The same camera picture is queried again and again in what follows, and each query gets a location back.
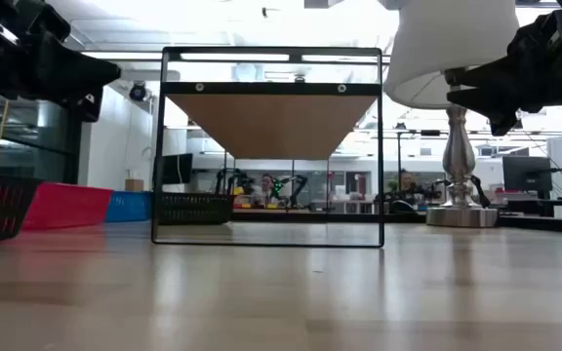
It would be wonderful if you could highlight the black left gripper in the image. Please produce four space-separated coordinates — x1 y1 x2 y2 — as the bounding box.
0 0 122 124

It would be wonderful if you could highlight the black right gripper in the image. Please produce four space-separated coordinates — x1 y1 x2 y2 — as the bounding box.
445 0 562 138

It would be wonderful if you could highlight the red plastic basket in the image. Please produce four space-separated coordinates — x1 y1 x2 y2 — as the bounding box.
20 181 114 231

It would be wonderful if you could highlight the black plastic basket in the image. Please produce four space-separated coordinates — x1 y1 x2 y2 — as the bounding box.
155 191 236 226
0 171 44 248

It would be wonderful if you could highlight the blue plastic basket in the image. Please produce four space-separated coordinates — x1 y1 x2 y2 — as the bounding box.
103 190 155 224

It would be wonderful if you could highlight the black monitor on arm mount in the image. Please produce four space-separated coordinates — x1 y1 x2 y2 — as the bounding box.
502 154 562 206

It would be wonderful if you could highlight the white shade silver table lamp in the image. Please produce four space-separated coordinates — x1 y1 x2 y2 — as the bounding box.
382 0 521 229

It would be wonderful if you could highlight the dark glass cabinet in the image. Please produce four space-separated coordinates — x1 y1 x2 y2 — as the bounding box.
0 92 85 185

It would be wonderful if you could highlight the person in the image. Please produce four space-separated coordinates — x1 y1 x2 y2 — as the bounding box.
390 169 426 214
254 173 282 206

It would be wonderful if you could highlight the wooden box platform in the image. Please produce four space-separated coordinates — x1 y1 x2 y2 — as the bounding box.
150 45 386 249

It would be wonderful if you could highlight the black round ceiling camera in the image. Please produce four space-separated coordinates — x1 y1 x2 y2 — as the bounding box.
128 81 147 103

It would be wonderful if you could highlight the black wall monitor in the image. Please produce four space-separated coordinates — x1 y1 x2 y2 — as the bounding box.
160 152 195 186

